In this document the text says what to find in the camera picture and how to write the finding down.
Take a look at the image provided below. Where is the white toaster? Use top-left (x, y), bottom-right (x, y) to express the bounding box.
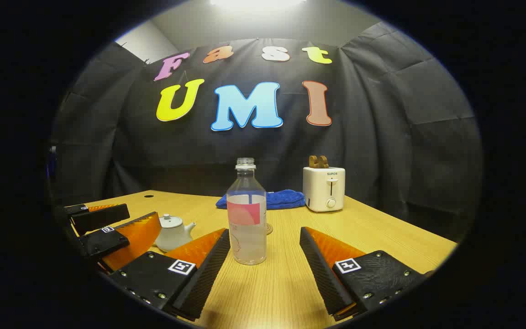
top-left (303, 166), bottom-right (346, 212)

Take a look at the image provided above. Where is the black backdrop cloth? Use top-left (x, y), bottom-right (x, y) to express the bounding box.
top-left (51, 22), bottom-right (483, 243)

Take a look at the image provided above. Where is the blue towel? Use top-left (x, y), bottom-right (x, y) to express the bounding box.
top-left (216, 189), bottom-right (306, 210)

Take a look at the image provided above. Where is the ceiling light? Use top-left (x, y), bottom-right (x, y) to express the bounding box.
top-left (209, 0), bottom-right (308, 9)

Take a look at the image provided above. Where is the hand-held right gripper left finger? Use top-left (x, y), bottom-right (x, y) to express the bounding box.
top-left (108, 228), bottom-right (231, 322)

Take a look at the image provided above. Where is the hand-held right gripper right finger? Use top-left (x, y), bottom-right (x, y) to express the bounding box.
top-left (299, 226), bottom-right (433, 322)

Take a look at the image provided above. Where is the clear plastic water bottle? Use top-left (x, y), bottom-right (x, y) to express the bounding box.
top-left (226, 158), bottom-right (268, 265)

